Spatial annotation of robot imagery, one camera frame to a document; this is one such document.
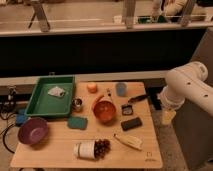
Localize blue box on floor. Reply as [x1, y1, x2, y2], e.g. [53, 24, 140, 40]
[15, 109, 28, 126]

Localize teal green sponge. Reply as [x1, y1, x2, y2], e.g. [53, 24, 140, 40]
[68, 117, 88, 130]

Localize green plastic tray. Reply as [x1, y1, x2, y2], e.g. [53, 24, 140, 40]
[25, 76, 75, 118]

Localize black rectangular block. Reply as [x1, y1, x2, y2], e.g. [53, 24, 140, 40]
[121, 117, 142, 131]

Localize purple bowl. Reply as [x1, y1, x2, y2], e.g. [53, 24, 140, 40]
[18, 117, 48, 145]

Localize crumpled white paper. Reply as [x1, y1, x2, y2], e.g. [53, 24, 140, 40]
[48, 86, 65, 98]

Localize white cylinder can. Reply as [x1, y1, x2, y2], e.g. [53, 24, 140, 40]
[73, 141, 95, 159]

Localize dark grape bunch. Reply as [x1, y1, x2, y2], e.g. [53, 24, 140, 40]
[94, 139, 111, 158]

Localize black cables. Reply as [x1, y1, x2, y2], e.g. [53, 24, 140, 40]
[0, 99, 19, 154]

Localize black handled tool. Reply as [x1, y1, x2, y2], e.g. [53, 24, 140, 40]
[128, 94, 149, 104]

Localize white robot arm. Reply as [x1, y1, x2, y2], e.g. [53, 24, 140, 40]
[158, 61, 213, 125]

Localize orange fruit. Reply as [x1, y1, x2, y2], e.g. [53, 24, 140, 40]
[87, 82, 97, 93]

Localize orange bowl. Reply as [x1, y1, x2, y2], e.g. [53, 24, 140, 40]
[93, 101, 116, 123]

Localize banana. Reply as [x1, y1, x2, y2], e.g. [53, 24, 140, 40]
[114, 134, 142, 150]

